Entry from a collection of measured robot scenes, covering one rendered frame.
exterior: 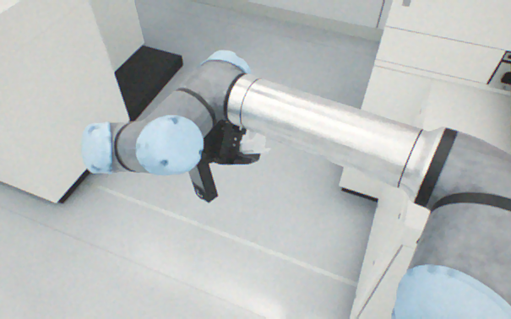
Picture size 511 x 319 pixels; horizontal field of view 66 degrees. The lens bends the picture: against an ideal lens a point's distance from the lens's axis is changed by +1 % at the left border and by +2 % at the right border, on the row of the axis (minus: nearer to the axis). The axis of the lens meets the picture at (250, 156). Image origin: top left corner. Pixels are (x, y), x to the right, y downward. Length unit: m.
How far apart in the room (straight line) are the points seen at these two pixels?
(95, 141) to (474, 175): 0.46
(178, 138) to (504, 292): 0.36
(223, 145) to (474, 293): 0.45
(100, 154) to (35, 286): 1.51
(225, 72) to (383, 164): 0.25
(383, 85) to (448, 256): 1.20
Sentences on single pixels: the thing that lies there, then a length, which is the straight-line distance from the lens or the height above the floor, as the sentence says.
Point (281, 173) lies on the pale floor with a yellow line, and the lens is 2.13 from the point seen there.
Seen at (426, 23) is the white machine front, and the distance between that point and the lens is 1.41.
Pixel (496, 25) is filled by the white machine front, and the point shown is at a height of 1.05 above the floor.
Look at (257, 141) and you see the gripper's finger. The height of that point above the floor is 1.13.
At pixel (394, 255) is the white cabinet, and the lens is 1.20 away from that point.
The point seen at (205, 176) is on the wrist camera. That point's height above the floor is 1.12.
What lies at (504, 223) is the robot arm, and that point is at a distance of 0.41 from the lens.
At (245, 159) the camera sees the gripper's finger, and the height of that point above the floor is 1.13.
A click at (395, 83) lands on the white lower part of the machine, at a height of 0.77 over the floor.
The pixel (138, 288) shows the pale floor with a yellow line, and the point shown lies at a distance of 1.87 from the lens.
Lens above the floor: 1.68
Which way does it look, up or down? 50 degrees down
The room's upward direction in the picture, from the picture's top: straight up
